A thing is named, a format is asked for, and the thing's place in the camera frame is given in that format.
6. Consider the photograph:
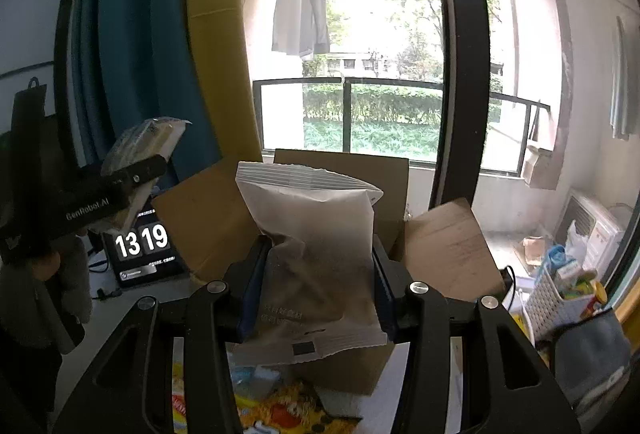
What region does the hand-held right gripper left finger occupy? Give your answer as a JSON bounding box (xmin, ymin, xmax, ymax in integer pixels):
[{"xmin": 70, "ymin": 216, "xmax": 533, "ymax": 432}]
[{"xmin": 52, "ymin": 236, "xmax": 271, "ymax": 434}]

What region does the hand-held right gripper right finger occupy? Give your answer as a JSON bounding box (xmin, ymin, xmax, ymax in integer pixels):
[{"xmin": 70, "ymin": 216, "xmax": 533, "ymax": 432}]
[{"xmin": 372, "ymin": 241, "xmax": 583, "ymax": 434}]

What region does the black balcony railing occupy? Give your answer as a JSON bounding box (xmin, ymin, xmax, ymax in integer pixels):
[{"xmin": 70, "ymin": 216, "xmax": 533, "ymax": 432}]
[{"xmin": 252, "ymin": 78, "xmax": 551, "ymax": 175}]

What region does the black tablet clock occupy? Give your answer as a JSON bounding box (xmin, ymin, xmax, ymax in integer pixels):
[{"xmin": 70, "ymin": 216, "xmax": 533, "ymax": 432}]
[{"xmin": 102, "ymin": 209, "xmax": 188, "ymax": 289}]

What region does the brown paper bag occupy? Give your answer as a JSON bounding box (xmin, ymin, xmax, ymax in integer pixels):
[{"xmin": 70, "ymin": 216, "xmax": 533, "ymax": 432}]
[{"xmin": 521, "ymin": 144, "xmax": 558, "ymax": 189}]

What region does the grey cloth pouch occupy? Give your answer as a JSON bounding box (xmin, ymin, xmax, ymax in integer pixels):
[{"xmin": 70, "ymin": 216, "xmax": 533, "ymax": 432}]
[{"xmin": 550, "ymin": 309, "xmax": 633, "ymax": 415}]

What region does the black window frame post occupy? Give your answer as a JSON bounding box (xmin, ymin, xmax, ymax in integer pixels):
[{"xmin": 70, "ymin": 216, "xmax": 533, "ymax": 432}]
[{"xmin": 427, "ymin": 0, "xmax": 493, "ymax": 215}]

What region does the yellow curtain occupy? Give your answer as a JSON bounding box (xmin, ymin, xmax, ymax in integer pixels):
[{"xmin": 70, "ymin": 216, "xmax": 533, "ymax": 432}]
[{"xmin": 185, "ymin": 0, "xmax": 263, "ymax": 179}]

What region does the grey snack packet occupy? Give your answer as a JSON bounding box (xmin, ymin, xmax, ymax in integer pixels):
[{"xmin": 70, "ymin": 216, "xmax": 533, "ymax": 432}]
[{"xmin": 234, "ymin": 161, "xmax": 388, "ymax": 366}]

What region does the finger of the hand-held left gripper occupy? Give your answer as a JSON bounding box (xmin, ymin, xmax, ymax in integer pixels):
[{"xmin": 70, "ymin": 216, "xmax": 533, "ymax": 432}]
[{"xmin": 102, "ymin": 155, "xmax": 169, "ymax": 199}]

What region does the hanging light blue towel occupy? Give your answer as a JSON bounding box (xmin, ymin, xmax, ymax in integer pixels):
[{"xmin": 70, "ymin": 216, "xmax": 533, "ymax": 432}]
[{"xmin": 610, "ymin": 16, "xmax": 640, "ymax": 139}]

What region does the black cable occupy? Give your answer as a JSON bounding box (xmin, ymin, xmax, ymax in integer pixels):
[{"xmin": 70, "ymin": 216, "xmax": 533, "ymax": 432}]
[{"xmin": 87, "ymin": 244, "xmax": 123, "ymax": 299}]

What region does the white plastic basket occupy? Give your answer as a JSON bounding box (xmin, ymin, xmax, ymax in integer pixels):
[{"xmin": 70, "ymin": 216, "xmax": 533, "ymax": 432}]
[{"xmin": 527, "ymin": 244, "xmax": 608, "ymax": 342}]

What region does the white outdoor air conditioner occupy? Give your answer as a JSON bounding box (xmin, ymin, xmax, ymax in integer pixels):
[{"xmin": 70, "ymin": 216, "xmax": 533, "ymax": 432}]
[{"xmin": 552, "ymin": 191, "xmax": 626, "ymax": 279}]

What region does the clear cracker packet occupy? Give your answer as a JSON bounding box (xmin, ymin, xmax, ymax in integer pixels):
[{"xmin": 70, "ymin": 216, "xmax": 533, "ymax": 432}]
[{"xmin": 100, "ymin": 116, "xmax": 193, "ymax": 235}]

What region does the person's left hand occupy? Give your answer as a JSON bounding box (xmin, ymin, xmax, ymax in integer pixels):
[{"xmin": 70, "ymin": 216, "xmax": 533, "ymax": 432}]
[{"xmin": 29, "ymin": 250, "xmax": 62, "ymax": 283}]

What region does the white plastic bag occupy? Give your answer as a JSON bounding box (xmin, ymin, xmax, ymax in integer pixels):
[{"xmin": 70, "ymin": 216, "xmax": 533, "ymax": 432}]
[{"xmin": 565, "ymin": 221, "xmax": 589, "ymax": 261}]

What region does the clear blue snack packet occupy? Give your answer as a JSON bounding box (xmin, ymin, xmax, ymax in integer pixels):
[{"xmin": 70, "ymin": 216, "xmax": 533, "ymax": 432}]
[{"xmin": 231, "ymin": 364, "xmax": 281, "ymax": 402}]

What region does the cardboard box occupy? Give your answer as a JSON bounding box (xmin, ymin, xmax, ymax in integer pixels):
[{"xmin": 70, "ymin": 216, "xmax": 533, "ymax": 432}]
[{"xmin": 151, "ymin": 149, "xmax": 506, "ymax": 395}]

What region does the orange yellow snack packet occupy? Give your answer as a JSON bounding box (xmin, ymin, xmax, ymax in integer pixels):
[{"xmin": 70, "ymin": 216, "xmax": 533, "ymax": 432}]
[{"xmin": 235, "ymin": 376, "xmax": 362, "ymax": 434}]

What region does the teal curtain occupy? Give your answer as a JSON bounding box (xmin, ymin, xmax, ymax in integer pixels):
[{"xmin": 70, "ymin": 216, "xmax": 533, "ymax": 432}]
[{"xmin": 67, "ymin": 0, "xmax": 223, "ymax": 195}]

